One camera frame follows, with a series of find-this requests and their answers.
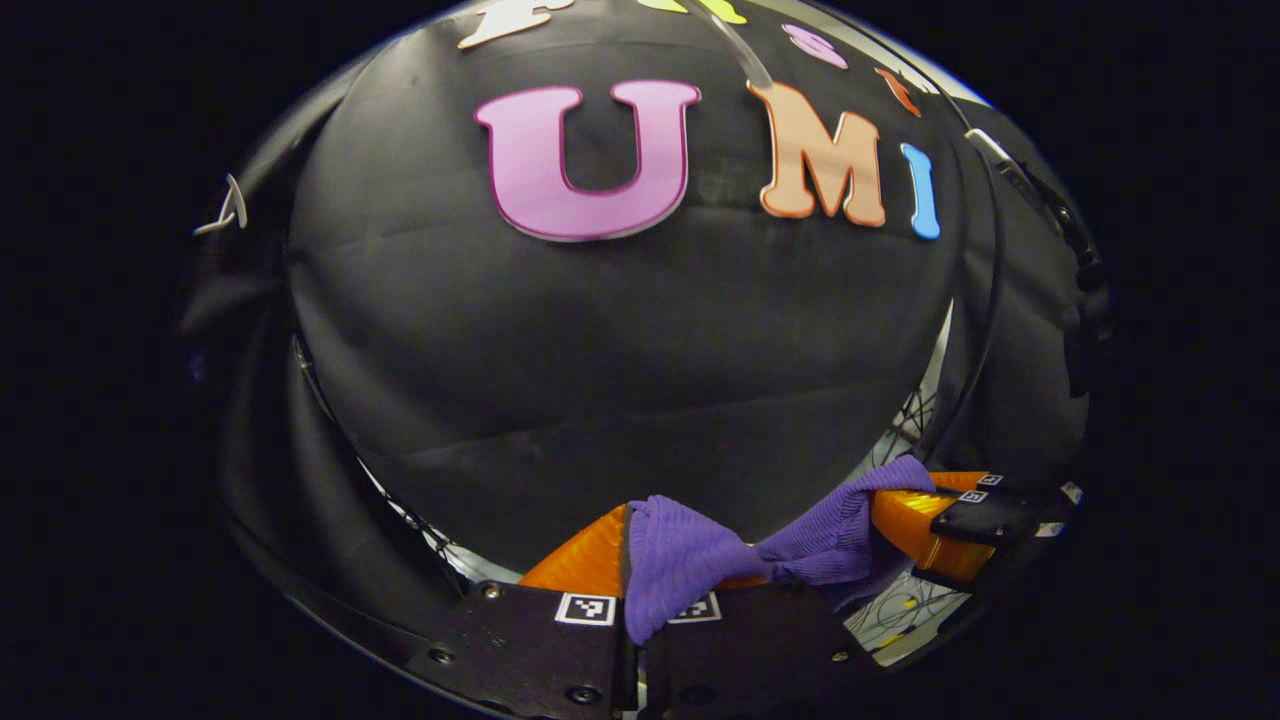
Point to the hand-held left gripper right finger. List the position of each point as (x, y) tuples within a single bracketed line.
[(780, 650)]

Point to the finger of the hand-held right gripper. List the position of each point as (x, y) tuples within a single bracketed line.
[(915, 530), (965, 480)]

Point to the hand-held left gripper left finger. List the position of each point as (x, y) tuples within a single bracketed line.
[(530, 650)]

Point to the black tripod stand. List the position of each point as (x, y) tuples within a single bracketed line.
[(905, 430)]

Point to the plain white clothes hanger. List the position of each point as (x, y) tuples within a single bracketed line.
[(235, 205)]

